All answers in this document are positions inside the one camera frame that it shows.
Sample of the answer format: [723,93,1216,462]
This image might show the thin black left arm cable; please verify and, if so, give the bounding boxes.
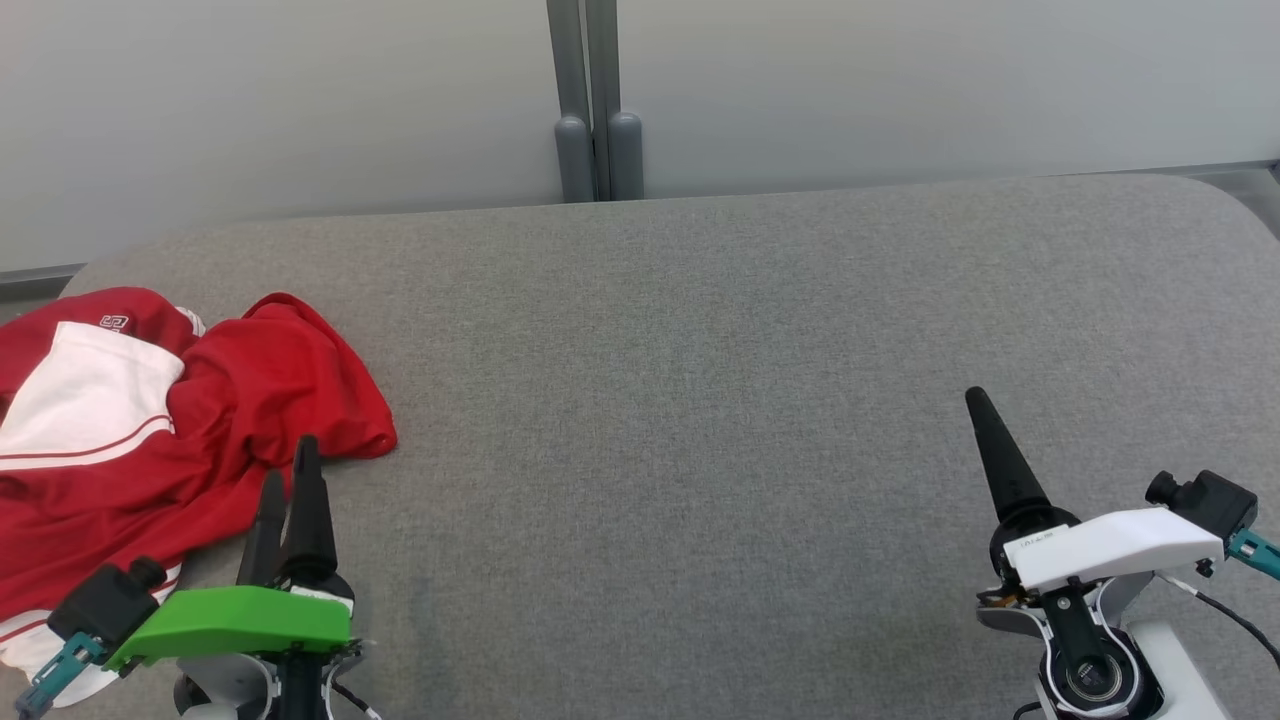
[330,678,383,720]

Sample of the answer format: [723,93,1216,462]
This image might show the grey metal partition post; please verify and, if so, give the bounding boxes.
[545,0,647,203]

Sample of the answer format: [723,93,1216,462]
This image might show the teal camera connector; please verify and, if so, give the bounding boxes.
[1227,529,1280,582]
[14,632,107,718]

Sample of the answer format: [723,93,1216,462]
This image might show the teal right camera connector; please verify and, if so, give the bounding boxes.
[1227,529,1280,582]

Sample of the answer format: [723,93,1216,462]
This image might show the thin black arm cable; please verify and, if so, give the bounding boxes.
[1158,573,1280,671]
[330,678,383,720]

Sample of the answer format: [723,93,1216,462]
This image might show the red shorts with white panel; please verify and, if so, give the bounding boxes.
[0,287,207,481]

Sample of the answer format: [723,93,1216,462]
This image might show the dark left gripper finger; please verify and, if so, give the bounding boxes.
[280,435,355,600]
[238,471,291,590]

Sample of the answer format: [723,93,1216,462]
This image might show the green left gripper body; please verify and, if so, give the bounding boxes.
[104,585,355,674]

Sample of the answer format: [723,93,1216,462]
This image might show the grey fabric sofa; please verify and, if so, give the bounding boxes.
[0,175,1280,720]

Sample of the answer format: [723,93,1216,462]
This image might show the teal left camera connector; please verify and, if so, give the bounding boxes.
[14,632,107,718]

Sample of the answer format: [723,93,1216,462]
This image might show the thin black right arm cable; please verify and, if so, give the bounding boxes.
[1158,573,1280,671]

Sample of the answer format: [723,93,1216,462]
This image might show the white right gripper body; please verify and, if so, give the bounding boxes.
[1002,507,1225,592]

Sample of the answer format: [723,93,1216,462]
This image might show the red jersey with striped trim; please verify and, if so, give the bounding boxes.
[0,292,399,707]

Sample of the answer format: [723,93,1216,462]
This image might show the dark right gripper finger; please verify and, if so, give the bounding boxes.
[964,386,1081,563]

